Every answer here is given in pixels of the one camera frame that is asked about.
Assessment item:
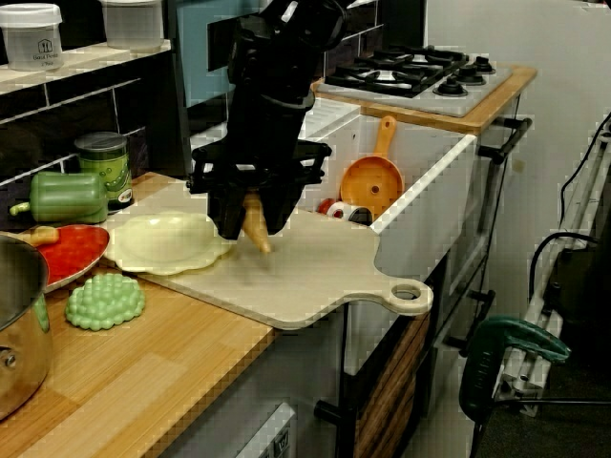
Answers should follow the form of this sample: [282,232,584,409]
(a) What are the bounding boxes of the stainless steel pot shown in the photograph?
[0,233,54,421]

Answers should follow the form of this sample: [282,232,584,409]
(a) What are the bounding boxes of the orange toy pan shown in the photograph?
[339,115,406,219]

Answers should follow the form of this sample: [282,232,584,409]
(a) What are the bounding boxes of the beige tiled ledge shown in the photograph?
[0,37,173,94]

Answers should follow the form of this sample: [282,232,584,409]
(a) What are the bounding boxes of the black cabinet handle bar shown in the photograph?
[476,116,534,166]
[446,288,497,357]
[314,366,359,458]

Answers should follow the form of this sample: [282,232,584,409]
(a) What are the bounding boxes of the pale yellow toy dough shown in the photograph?
[103,211,238,277]

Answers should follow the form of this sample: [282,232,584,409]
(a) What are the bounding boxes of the thick black cable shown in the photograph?
[528,232,598,292]

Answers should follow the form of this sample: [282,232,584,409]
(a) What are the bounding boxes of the black toy gas stove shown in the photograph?
[314,45,515,118]

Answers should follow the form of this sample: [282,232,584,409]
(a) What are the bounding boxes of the green peas toy can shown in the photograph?
[74,132,134,216]

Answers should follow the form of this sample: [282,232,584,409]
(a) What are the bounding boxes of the white toy sink unit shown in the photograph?
[190,97,481,383]

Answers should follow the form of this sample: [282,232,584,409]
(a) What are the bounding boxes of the light wooden cutting board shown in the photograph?
[102,178,435,331]

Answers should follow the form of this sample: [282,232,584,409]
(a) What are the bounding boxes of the white printed storage jar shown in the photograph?
[0,3,64,73]

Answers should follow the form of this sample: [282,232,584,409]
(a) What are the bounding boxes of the toy chicken drumstick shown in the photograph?
[16,224,61,247]

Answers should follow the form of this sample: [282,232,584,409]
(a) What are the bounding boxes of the toy ice cream cone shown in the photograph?
[241,188,273,254]

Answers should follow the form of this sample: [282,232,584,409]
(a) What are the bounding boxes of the green toy bell pepper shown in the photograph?
[9,171,109,224]

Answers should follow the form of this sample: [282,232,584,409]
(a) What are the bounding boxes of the dark vertical post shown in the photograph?
[161,0,192,177]

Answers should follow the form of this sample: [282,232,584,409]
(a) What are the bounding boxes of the wood grain cabinet door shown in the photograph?
[355,312,431,458]

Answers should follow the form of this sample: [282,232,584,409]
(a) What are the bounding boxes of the aluminium frame rail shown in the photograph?
[495,112,611,406]

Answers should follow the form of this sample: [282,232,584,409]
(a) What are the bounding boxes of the red toy plate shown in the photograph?
[28,223,112,293]

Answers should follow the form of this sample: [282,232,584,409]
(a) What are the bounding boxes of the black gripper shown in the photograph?
[187,94,334,239]

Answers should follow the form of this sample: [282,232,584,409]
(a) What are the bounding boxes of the green clamp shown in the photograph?
[458,315,572,416]

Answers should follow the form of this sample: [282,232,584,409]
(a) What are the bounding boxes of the green toy grapes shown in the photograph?
[64,272,147,332]

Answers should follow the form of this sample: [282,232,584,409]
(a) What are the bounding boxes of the red white tomato can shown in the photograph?
[317,198,374,225]

